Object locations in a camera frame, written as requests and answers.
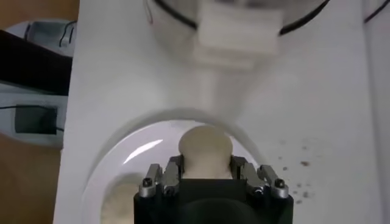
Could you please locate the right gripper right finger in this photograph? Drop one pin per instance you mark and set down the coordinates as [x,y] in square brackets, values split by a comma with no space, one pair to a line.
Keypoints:
[259,181]

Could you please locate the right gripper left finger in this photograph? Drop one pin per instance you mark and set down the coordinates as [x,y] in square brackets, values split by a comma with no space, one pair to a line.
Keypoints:
[166,182]

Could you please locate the white steamed baozi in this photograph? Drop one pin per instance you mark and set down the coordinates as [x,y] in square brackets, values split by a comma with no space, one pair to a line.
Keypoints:
[205,149]
[119,204]

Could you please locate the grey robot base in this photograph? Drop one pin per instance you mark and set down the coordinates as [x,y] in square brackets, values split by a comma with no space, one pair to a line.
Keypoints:
[9,100]

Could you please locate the white round plate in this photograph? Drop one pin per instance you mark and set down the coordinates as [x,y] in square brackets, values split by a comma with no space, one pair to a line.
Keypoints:
[146,146]

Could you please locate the scattered dark crumbs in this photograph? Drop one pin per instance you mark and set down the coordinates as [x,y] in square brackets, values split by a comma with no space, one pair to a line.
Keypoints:
[304,163]

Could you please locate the white electric pot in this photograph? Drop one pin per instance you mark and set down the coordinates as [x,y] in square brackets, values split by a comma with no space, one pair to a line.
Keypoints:
[170,35]

